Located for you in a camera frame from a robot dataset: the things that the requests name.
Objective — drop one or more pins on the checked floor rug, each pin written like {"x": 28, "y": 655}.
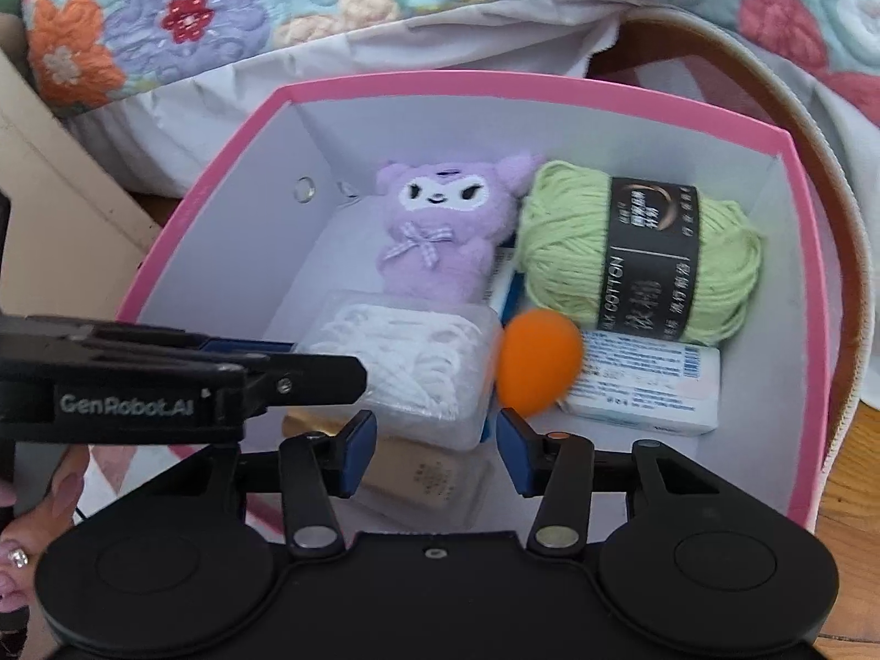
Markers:
{"x": 825, "y": 151}

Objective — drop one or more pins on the purple plush toy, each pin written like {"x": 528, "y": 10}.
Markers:
{"x": 433, "y": 247}

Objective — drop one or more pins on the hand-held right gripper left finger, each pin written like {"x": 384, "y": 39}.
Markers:
{"x": 359, "y": 454}

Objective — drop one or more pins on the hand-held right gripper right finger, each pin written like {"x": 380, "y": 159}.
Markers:
{"x": 517, "y": 450}

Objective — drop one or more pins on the pink cardboard box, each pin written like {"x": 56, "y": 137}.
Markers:
{"x": 790, "y": 357}

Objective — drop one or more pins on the orange makeup sponge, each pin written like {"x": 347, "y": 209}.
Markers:
{"x": 540, "y": 364}

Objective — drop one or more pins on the small white carton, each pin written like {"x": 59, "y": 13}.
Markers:
{"x": 646, "y": 392}

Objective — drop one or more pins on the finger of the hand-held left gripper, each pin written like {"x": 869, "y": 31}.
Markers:
{"x": 124, "y": 402}
{"x": 309, "y": 378}

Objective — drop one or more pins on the green yarn ball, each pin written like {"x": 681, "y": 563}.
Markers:
{"x": 564, "y": 247}

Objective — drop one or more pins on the beige cabinet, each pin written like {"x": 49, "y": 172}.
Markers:
{"x": 62, "y": 172}

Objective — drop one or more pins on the beige foundation bottle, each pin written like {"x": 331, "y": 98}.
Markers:
{"x": 426, "y": 478}

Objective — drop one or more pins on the clear floss pick box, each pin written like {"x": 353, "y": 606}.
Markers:
{"x": 412, "y": 357}

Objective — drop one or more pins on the person's left hand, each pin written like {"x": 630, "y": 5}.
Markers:
{"x": 62, "y": 495}

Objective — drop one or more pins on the blue wipes packet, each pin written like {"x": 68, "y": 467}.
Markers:
{"x": 507, "y": 289}

